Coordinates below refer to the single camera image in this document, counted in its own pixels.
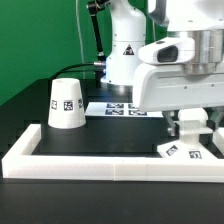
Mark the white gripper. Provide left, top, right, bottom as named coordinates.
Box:
left=132, top=62, right=224, bottom=136

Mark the white lamp bulb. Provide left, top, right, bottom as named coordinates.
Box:
left=178, top=108, right=208, bottom=122

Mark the white lamp base with tags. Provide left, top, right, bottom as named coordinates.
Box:
left=157, top=120, right=224, bottom=160

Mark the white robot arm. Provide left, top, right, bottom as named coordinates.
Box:
left=102, top=0, right=224, bottom=119

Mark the white lamp shade cone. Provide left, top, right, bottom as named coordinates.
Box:
left=48, top=78, right=86, bottom=129

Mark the white sheet with tags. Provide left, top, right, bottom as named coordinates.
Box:
left=85, top=102, right=162, bottom=118

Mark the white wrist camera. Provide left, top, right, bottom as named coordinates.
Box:
left=138, top=37, right=195, bottom=65

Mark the black cable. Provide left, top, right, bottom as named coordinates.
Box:
left=49, top=61, right=108, bottom=81

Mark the white U-shaped fence frame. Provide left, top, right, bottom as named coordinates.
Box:
left=2, top=124, right=224, bottom=183

